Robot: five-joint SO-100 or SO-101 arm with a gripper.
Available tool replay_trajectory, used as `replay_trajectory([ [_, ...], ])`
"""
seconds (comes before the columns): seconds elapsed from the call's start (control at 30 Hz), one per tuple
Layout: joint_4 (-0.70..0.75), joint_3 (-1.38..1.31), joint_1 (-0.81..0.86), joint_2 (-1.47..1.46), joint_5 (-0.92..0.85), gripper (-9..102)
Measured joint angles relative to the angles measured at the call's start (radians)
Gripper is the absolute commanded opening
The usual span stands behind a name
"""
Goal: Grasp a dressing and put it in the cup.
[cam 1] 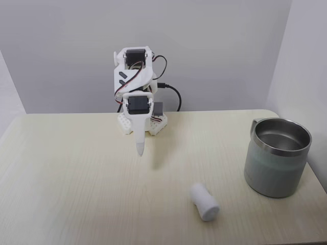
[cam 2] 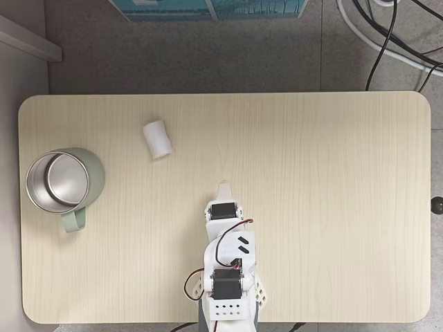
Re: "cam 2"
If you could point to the green steel-lined mug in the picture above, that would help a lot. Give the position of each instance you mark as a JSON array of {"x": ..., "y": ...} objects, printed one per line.
[{"x": 65, "y": 181}]

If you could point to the blue printed box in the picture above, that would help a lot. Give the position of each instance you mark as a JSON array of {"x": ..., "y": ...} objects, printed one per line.
[{"x": 207, "y": 9}]

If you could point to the black round knob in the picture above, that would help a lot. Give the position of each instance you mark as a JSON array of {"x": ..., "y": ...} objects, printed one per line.
[{"x": 437, "y": 205}]

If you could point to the white dressing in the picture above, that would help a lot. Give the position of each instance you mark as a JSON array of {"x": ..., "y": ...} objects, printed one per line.
[{"x": 158, "y": 139}]

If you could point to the white ledge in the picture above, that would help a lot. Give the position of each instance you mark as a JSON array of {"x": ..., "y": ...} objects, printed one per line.
[{"x": 31, "y": 39}]

